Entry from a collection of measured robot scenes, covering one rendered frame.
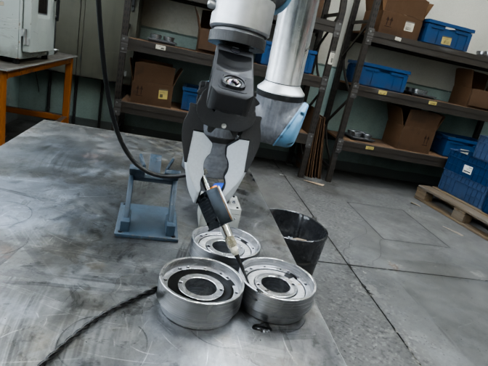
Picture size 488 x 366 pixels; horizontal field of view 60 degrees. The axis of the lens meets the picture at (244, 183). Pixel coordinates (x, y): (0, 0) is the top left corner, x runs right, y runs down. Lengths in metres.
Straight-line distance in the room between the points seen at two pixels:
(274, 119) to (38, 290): 0.63
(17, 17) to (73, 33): 1.71
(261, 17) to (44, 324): 0.41
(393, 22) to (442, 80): 1.21
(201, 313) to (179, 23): 4.13
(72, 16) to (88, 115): 0.97
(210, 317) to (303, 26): 0.68
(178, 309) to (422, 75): 4.88
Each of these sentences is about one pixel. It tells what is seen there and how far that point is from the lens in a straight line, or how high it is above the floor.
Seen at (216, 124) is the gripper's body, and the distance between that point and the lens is 0.51.
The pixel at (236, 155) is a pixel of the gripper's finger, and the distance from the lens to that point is 0.52.
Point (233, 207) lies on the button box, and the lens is 0.75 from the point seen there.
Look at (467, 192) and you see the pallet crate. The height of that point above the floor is 0.24.
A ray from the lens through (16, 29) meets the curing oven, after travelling 2.70.
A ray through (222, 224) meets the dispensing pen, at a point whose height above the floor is 0.91.
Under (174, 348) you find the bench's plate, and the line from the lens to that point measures 0.49.
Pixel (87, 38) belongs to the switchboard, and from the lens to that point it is 4.35.
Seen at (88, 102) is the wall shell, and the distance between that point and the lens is 4.65.
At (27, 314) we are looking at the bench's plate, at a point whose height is 0.80.
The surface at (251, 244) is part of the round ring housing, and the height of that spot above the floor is 0.83.
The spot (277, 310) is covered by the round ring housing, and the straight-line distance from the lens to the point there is 0.53.
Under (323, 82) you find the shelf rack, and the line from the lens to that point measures 4.12.
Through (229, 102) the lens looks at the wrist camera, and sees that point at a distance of 0.43.
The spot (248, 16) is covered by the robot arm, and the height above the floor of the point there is 1.15.
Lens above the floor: 1.11
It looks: 17 degrees down
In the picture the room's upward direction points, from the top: 12 degrees clockwise
